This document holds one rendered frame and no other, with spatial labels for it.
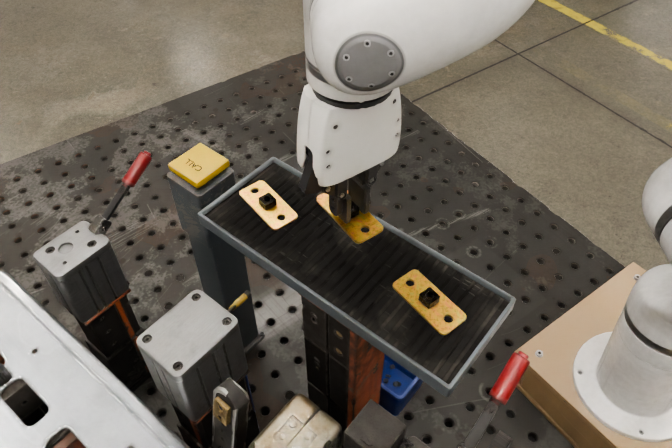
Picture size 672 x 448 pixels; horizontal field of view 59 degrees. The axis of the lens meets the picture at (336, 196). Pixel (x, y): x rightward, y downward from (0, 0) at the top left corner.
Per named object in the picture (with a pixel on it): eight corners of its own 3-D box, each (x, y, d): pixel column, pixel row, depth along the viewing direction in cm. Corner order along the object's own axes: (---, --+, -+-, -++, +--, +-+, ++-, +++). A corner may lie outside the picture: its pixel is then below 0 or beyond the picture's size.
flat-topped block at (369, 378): (306, 422, 104) (293, 261, 72) (335, 388, 108) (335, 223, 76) (351, 459, 99) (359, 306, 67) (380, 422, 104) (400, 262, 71)
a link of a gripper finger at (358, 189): (372, 143, 65) (369, 187, 70) (348, 155, 64) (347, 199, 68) (390, 160, 63) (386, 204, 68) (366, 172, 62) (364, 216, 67)
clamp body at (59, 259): (92, 377, 110) (16, 253, 84) (141, 335, 116) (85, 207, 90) (124, 409, 105) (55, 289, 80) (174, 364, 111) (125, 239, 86)
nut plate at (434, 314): (390, 285, 68) (391, 279, 67) (414, 269, 69) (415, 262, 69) (443, 337, 63) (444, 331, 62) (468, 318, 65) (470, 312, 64)
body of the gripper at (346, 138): (372, 35, 58) (368, 126, 66) (282, 70, 54) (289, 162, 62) (423, 72, 54) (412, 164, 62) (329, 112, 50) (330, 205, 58)
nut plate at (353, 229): (314, 199, 69) (314, 191, 68) (341, 185, 71) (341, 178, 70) (357, 245, 64) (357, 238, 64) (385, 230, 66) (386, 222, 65)
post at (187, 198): (209, 340, 115) (161, 174, 83) (238, 314, 119) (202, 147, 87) (237, 363, 111) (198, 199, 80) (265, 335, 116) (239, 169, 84)
